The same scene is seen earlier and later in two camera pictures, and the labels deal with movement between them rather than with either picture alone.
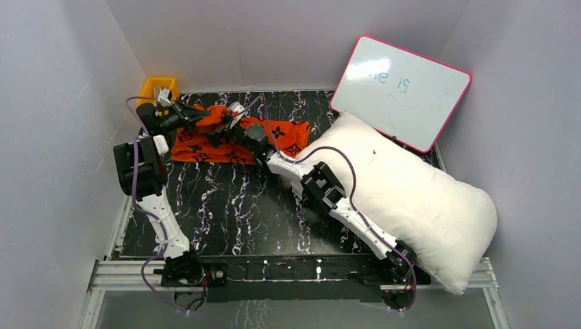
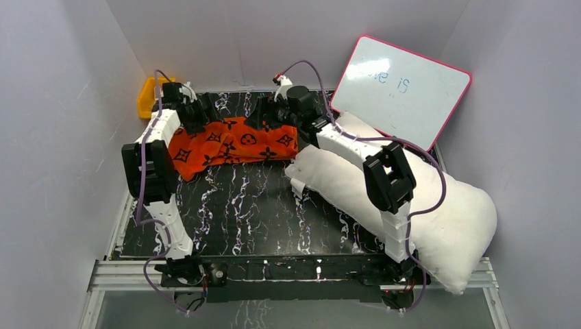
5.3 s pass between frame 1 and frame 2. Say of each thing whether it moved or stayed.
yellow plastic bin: stayed
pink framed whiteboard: stayed
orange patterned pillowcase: moved
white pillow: stayed
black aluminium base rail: stayed
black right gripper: moved
